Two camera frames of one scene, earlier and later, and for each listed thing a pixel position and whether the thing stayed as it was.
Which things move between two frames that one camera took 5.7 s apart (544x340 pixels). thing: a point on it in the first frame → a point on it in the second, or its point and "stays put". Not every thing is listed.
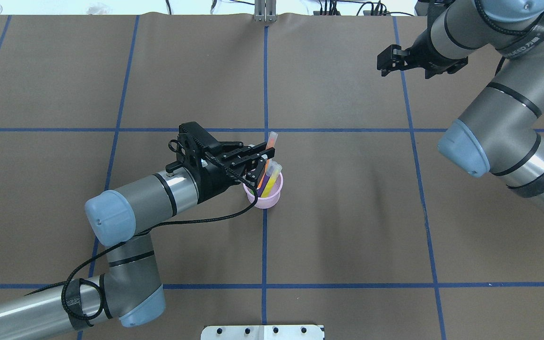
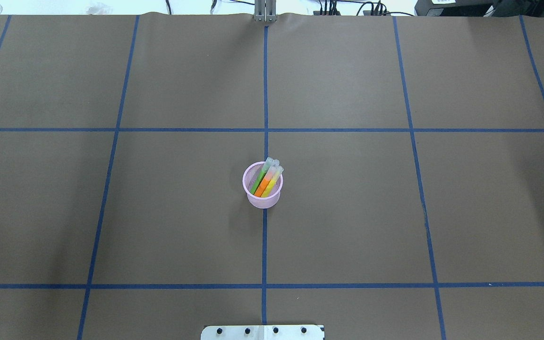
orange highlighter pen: [271, 143] → [268, 175]
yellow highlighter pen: [271, 181] stays put
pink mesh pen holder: [272, 198] stays put
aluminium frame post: [265, 11] stays put
